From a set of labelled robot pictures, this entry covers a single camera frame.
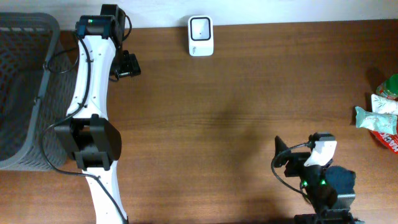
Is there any white cream tube gold cap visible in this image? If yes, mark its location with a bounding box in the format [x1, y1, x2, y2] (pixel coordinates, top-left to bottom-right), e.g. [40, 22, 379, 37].
[371, 94, 398, 115]

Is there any green lid jar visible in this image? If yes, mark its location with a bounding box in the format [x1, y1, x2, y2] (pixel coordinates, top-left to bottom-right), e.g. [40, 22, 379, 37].
[376, 74, 397, 100]

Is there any teal wet wipes pack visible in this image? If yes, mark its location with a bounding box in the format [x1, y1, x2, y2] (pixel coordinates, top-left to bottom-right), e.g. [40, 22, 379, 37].
[355, 106, 397, 134]

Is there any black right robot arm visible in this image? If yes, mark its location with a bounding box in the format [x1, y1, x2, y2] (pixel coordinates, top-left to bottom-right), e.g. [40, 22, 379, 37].
[271, 133, 363, 223]

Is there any dark grey plastic basket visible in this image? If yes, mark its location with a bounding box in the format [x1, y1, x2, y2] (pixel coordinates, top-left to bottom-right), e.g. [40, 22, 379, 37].
[1, 12, 76, 171]

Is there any red candy bag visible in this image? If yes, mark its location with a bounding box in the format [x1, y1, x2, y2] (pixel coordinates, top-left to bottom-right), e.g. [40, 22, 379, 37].
[370, 131, 398, 154]

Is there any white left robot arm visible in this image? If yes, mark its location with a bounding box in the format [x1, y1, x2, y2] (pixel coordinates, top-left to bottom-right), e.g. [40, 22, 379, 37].
[52, 4, 141, 223]

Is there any white barcode scanner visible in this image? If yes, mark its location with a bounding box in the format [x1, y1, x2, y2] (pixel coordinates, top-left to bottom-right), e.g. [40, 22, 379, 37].
[188, 15, 214, 57]

